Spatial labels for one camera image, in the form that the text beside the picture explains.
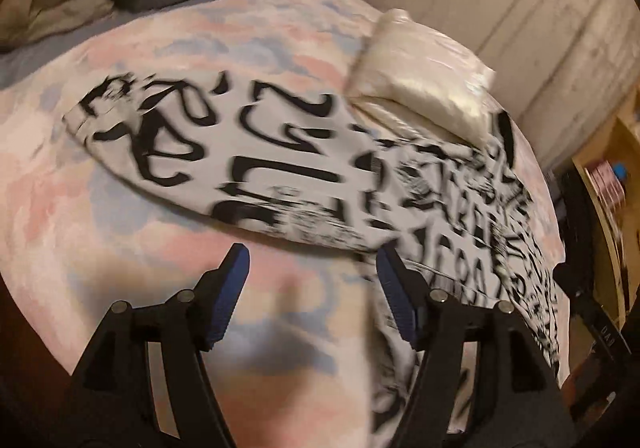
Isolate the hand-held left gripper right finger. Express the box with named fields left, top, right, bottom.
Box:
left=375, top=244, right=586, bottom=448

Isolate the row of pink books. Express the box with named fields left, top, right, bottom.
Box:
left=587, top=161, right=628, bottom=209

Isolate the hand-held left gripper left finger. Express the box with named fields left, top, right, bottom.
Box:
left=55, top=243, right=251, bottom=448

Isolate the cream puffer jacket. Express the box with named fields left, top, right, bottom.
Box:
left=345, top=8, right=496, bottom=149

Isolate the white black printed garment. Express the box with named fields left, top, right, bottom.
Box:
left=62, top=71, right=571, bottom=448

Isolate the pastel patterned blanket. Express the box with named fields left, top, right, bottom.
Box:
left=0, top=0, right=571, bottom=448

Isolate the beige leaf-patterned curtain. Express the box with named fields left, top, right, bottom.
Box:
left=280, top=0, right=640, bottom=169

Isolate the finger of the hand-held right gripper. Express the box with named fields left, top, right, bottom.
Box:
left=552, top=262, right=601, bottom=324

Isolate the wooden desk shelf unit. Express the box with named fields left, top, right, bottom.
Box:
left=570, top=88, right=640, bottom=329

